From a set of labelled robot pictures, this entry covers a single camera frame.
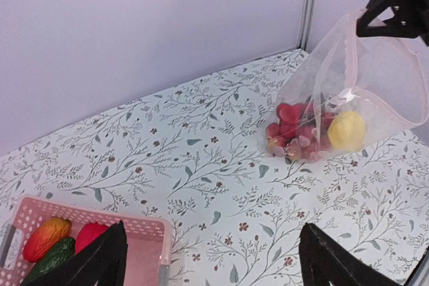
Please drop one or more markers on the right aluminium frame post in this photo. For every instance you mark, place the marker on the right aluminium frame post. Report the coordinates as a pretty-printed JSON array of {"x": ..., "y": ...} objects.
[{"x": 305, "y": 24}]

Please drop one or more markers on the floral table mat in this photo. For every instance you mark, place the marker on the floral table mat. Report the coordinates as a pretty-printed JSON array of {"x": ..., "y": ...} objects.
[{"x": 192, "y": 154}]

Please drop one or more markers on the pink plastic basket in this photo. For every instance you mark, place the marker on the pink plastic basket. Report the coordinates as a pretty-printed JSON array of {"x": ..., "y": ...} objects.
[{"x": 149, "y": 239}]

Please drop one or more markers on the clear zip top bag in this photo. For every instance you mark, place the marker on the clear zip top bag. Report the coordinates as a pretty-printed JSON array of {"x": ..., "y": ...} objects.
[{"x": 380, "y": 78}]

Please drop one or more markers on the yellow toy pepper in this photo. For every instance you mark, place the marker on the yellow toy pepper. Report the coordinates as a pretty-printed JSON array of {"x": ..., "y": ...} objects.
[{"x": 347, "y": 131}]

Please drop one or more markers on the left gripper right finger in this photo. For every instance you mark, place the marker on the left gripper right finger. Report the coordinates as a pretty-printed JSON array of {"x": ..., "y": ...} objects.
[{"x": 325, "y": 262}]

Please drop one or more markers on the green toy cucumber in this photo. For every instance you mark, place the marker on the green toy cucumber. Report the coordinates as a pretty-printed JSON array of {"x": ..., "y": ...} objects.
[{"x": 60, "y": 253}]

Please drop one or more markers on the red toy apple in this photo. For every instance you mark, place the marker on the red toy apple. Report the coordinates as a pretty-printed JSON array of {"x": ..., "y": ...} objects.
[{"x": 88, "y": 233}]

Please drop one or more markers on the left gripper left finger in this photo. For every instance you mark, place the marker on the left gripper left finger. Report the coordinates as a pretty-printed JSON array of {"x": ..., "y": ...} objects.
[{"x": 102, "y": 262}]

